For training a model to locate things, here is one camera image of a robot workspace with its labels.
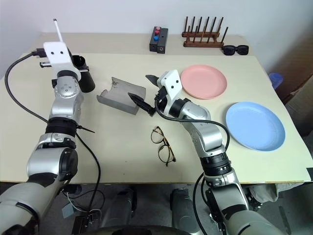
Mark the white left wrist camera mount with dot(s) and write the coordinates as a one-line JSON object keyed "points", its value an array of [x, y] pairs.
{"points": [[57, 57]]}

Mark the grey fabric bundle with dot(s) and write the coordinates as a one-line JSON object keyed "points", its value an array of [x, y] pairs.
{"points": [[265, 193]]}

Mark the black electronic device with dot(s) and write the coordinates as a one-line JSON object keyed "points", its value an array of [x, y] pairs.
{"points": [[85, 220]]}

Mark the brown cardboard box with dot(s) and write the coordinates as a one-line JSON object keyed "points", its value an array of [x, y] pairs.
{"points": [[303, 84]]}

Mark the blue knob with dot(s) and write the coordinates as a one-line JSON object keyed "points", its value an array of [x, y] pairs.
{"points": [[155, 38]]}

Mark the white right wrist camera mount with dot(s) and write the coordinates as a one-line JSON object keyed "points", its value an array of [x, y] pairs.
{"points": [[172, 83]]}

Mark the brown wooden peg rack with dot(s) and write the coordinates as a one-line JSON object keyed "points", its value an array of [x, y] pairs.
{"points": [[203, 44]]}

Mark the grey open glasses case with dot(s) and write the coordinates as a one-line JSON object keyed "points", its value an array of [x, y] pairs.
{"points": [[119, 96]]}

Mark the dark grey rounded shape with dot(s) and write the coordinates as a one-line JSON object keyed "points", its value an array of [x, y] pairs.
{"points": [[182, 208], [124, 208]]}

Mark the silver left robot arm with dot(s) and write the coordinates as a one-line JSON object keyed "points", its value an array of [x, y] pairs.
{"points": [[66, 102]]}

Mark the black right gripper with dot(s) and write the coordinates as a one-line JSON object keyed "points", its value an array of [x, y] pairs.
{"points": [[160, 96]]}

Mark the black zip tie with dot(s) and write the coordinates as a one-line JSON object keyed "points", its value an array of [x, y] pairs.
{"points": [[85, 129]]}

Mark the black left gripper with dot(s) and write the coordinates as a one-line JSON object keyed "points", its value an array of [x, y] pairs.
{"points": [[45, 64]]}

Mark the pink plate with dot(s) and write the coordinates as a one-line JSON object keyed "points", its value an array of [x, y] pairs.
{"points": [[204, 80]]}

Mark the blue plate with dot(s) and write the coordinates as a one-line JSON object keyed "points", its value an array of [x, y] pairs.
{"points": [[255, 126]]}

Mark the dark grey box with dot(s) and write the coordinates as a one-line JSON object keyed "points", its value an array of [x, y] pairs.
{"points": [[162, 41]]}

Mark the tortoiseshell round eyeglasses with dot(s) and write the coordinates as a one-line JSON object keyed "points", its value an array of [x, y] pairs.
{"points": [[164, 145]]}

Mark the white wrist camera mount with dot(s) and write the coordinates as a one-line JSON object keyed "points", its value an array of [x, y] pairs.
{"points": [[57, 57], [172, 83]]}

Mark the blue ribbed container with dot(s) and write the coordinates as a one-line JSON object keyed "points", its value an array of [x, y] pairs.
{"points": [[276, 79]]}

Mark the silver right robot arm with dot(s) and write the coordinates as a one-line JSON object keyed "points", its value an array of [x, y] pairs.
{"points": [[203, 132]]}

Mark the white marker black tip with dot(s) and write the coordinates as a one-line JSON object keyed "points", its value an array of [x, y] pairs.
{"points": [[58, 30]]}

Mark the black box with coloured knobs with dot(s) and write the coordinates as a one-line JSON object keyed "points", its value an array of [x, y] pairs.
{"points": [[153, 45]]}

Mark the black sunglasses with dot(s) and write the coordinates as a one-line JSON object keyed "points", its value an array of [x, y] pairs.
{"points": [[230, 50]]}

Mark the small grey box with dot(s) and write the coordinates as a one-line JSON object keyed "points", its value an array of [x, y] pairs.
{"points": [[67, 211]]}

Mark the cream table cover sheet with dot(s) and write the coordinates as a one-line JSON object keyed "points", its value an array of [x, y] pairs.
{"points": [[122, 147]]}

